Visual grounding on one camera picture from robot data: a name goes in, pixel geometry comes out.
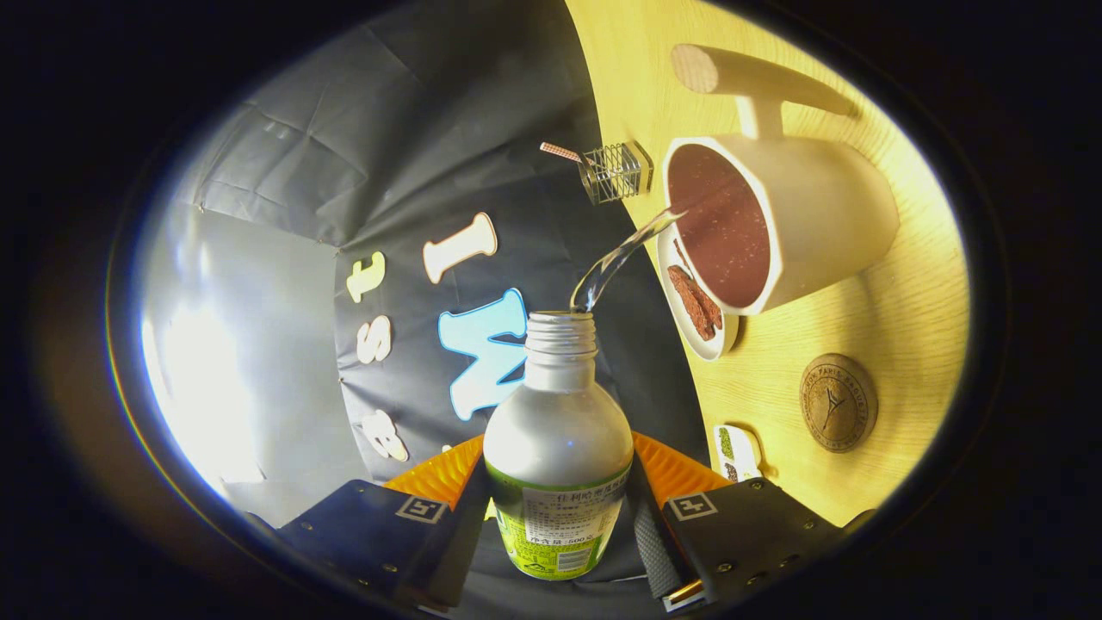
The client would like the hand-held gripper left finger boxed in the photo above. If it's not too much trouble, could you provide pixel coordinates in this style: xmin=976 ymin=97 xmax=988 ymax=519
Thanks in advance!
xmin=275 ymin=435 xmax=493 ymax=614

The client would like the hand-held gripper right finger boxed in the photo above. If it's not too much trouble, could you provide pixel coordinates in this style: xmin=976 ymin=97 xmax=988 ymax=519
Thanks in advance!
xmin=631 ymin=431 xmax=843 ymax=614

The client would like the round wooden coaster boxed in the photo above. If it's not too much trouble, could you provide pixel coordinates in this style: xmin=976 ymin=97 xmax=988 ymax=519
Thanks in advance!
xmin=799 ymin=353 xmax=879 ymax=454

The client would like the silver bottle with green label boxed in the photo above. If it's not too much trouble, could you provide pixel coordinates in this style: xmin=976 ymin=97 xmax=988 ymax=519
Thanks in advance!
xmin=482 ymin=312 xmax=635 ymax=580

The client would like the clear juice stream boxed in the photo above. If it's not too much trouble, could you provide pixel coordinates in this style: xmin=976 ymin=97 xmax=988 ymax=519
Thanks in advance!
xmin=570 ymin=208 xmax=687 ymax=313

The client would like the white cup with wooden handle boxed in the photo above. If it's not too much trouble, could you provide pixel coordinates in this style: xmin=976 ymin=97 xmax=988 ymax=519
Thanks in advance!
xmin=661 ymin=43 xmax=901 ymax=316

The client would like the white divided dish with beans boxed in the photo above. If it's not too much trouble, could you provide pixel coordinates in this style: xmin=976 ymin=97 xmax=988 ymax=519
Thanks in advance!
xmin=713 ymin=424 xmax=764 ymax=483

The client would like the white round plate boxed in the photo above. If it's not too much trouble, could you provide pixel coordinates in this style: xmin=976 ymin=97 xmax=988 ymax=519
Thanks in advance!
xmin=656 ymin=220 xmax=740 ymax=361

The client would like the brown sausage piece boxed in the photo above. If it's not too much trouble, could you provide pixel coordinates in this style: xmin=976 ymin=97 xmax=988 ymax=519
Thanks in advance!
xmin=684 ymin=258 xmax=724 ymax=332
xmin=667 ymin=264 xmax=714 ymax=342

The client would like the wooden table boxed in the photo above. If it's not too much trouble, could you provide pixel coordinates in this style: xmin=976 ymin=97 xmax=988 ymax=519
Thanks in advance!
xmin=564 ymin=0 xmax=972 ymax=528

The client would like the black backdrop cloth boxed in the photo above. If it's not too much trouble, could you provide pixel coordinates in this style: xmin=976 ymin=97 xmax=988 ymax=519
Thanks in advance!
xmin=176 ymin=0 xmax=715 ymax=617

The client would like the metal wire basket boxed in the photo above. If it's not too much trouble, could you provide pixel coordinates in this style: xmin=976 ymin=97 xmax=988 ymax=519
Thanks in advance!
xmin=577 ymin=140 xmax=655 ymax=206

